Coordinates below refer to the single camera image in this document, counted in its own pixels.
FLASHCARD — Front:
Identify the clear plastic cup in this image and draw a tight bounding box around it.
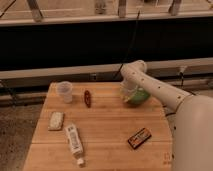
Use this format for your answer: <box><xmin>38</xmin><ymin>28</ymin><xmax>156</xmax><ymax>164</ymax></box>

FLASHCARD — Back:
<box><xmin>56</xmin><ymin>81</ymin><xmax>73</xmax><ymax>103</ymax></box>

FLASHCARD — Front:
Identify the black orange small box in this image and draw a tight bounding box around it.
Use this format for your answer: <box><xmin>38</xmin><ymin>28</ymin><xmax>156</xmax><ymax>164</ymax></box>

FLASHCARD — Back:
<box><xmin>127</xmin><ymin>128</ymin><xmax>151</xmax><ymax>149</ymax></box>

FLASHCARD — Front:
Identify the brown oblong snack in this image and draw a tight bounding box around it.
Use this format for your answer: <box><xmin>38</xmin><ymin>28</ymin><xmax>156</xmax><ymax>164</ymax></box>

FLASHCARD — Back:
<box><xmin>84</xmin><ymin>90</ymin><xmax>91</xmax><ymax>108</ymax></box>

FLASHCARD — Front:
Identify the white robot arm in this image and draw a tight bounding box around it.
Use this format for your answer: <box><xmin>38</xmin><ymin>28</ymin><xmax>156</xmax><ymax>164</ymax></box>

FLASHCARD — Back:
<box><xmin>121</xmin><ymin>60</ymin><xmax>213</xmax><ymax>171</ymax></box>

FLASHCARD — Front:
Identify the black hanging cable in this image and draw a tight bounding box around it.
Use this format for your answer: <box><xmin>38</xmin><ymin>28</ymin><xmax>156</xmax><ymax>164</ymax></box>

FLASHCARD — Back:
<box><xmin>111</xmin><ymin>9</ymin><xmax>142</xmax><ymax>81</ymax></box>

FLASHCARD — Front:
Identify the green ceramic bowl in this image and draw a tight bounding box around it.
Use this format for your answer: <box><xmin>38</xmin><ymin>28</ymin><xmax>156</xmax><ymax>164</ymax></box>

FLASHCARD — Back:
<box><xmin>123</xmin><ymin>86</ymin><xmax>150</xmax><ymax>106</ymax></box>

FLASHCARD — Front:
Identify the white tube bottle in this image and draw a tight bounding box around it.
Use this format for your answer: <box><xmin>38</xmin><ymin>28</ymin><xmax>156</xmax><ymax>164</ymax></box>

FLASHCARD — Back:
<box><xmin>65</xmin><ymin>124</ymin><xmax>85</xmax><ymax>167</ymax></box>

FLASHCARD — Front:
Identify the wall power outlet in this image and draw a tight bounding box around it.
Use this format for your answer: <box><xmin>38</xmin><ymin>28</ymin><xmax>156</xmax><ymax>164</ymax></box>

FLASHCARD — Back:
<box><xmin>179</xmin><ymin>66</ymin><xmax>187</xmax><ymax>73</ymax></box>

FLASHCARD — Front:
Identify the white sponge block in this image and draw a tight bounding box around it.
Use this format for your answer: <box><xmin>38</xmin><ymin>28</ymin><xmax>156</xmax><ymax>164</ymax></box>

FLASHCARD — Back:
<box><xmin>48</xmin><ymin>112</ymin><xmax>64</xmax><ymax>131</ymax></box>

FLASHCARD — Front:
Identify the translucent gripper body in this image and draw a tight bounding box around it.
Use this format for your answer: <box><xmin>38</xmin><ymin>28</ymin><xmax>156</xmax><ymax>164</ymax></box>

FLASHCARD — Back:
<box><xmin>121</xmin><ymin>80</ymin><xmax>137</xmax><ymax>102</ymax></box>

